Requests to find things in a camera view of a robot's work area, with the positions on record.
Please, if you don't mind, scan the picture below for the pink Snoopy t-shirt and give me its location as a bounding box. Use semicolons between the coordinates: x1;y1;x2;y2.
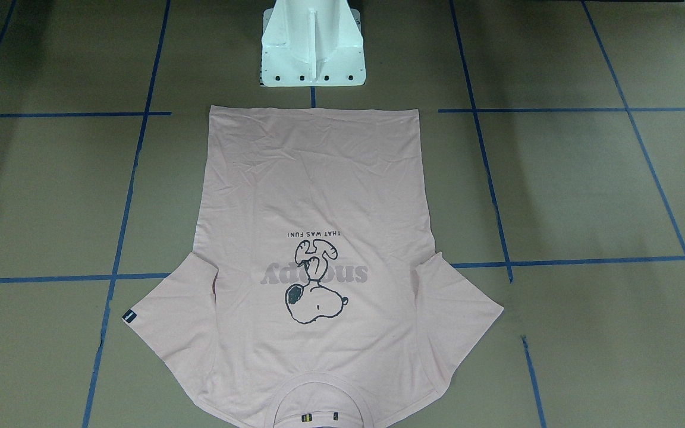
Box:
123;106;503;427

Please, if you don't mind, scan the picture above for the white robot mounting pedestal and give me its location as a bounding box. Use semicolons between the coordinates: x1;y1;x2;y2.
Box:
259;1;367;87

